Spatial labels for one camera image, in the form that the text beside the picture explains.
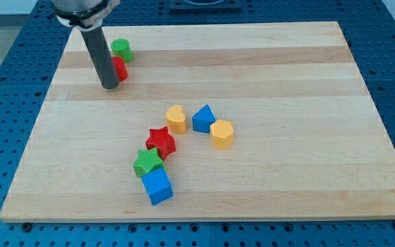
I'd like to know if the blue triangle block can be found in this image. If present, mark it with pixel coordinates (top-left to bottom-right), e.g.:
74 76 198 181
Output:
192 104 216 133

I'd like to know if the blue cube block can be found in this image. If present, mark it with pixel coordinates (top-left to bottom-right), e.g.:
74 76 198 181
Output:
141 168 173 205

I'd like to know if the green cylinder block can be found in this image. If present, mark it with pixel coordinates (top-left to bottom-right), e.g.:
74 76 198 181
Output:
111 38 133 62

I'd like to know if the yellow heart block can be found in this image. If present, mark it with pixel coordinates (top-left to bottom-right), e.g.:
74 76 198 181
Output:
165 104 187 134

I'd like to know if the red cylinder block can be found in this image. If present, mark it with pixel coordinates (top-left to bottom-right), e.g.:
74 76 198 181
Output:
112 56 128 82

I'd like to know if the yellow hexagon block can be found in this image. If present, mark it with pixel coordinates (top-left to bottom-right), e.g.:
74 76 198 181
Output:
210 119 235 150

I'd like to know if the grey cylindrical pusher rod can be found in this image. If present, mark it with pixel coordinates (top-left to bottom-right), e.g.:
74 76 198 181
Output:
81 26 119 89

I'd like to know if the green star block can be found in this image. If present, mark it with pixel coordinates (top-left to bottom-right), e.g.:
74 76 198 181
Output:
132 148 164 177

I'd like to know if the red star block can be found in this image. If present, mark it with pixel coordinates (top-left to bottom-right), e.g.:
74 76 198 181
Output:
145 126 176 161

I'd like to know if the wooden board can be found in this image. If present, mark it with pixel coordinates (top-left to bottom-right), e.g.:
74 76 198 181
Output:
0 21 395 223

